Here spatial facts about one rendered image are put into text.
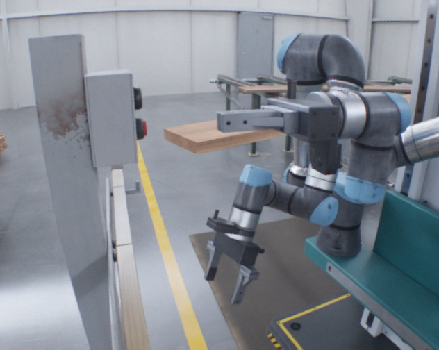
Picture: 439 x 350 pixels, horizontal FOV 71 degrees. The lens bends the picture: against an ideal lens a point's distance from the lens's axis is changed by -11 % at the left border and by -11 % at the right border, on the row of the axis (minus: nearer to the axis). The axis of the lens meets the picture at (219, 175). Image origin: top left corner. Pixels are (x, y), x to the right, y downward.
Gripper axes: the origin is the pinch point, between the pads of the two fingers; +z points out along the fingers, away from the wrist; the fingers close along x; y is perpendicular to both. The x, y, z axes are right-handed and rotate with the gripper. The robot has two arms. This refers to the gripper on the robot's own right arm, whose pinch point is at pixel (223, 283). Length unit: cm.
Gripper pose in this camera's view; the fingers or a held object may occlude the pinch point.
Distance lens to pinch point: 91.5
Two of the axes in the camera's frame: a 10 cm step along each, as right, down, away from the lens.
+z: -2.8, 9.6, 0.5
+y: 8.1, 2.1, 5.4
